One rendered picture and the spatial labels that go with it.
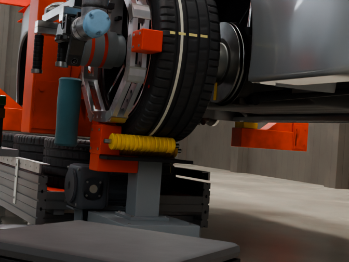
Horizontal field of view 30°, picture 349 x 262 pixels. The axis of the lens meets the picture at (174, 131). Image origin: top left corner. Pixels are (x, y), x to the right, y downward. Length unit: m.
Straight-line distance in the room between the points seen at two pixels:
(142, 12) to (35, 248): 1.28
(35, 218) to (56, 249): 1.83
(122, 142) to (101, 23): 0.56
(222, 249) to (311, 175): 9.73
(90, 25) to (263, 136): 3.78
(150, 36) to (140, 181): 0.60
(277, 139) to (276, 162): 6.37
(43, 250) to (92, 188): 1.53
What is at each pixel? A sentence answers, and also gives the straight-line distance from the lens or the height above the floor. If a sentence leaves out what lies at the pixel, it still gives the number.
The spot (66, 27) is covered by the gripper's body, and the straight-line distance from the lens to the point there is 2.10.
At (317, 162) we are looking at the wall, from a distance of 10.79.
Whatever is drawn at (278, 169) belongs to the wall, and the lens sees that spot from 11.90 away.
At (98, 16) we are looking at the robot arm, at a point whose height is 0.87.
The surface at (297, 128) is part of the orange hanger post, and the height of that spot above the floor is 0.71.
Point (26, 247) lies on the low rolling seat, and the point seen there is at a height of 0.33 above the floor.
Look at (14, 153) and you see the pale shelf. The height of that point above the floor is 0.43.
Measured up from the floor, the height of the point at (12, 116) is 0.62.
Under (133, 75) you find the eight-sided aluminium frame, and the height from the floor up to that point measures 0.74.
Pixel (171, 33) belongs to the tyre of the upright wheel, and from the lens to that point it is 2.21.
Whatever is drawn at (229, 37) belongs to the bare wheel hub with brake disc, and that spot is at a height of 0.94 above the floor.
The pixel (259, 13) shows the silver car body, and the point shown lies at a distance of 2.19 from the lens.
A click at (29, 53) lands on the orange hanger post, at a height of 0.86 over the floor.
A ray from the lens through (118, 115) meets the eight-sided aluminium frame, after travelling 2.32.
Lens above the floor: 0.53
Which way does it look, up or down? 1 degrees up
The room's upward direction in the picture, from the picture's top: 4 degrees clockwise
